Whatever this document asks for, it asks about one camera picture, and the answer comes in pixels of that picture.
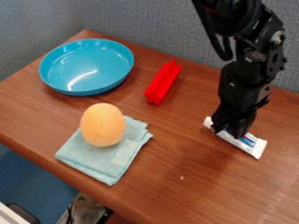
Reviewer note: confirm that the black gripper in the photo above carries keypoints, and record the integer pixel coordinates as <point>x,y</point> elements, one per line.
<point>240,93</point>

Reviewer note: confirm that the white toothpaste tube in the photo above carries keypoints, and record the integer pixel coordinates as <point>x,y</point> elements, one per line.
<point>248,143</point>

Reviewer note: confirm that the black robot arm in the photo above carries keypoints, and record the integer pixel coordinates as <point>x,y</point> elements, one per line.
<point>247,36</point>

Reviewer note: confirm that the blue plate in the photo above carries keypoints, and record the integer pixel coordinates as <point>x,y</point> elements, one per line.
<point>86,67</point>

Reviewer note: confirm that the red plastic block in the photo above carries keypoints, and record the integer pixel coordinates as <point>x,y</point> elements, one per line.
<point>161,82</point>

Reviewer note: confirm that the orange egg-shaped ball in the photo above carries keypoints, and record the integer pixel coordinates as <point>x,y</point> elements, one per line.
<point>102,125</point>

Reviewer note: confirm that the light blue folded cloth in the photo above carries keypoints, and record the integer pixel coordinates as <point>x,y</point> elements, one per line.
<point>105,163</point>

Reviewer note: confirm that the metal table leg bracket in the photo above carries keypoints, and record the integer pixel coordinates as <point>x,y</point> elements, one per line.
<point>85,211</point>

